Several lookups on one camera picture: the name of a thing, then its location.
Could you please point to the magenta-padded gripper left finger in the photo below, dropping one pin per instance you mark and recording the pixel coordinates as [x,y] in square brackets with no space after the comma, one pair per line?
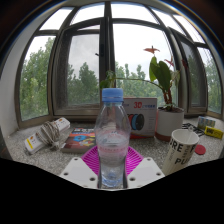
[78,171]

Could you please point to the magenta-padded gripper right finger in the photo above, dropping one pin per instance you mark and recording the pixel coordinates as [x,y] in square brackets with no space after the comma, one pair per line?
[145,171]

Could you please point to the clear blue-capped water bottle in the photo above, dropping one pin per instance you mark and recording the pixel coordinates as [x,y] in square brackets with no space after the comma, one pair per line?
[112,133]

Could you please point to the cream mug with black lettering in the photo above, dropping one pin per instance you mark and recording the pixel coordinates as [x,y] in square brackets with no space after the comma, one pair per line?
[180,151]

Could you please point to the potted plant in white pot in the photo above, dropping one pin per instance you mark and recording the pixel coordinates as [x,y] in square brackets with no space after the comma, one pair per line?
[169,123]

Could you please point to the white red filament spool box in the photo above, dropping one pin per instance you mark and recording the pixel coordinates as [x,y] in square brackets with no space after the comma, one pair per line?
[141,116]

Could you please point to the flat round red coaster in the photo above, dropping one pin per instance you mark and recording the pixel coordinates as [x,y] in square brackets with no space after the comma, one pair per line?
[201,150]

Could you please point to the black plastic grid piece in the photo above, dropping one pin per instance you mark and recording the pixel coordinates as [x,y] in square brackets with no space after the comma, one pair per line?
[195,130]

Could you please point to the multicoloured small carton pack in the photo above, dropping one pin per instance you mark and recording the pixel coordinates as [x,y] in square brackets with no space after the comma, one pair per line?
[206,122]

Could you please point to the yellow glue box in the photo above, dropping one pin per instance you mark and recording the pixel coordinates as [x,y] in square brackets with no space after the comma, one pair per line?
[214,132]

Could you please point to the dark-framed bay window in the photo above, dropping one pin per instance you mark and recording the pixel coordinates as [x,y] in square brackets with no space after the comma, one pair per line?
[106,50]

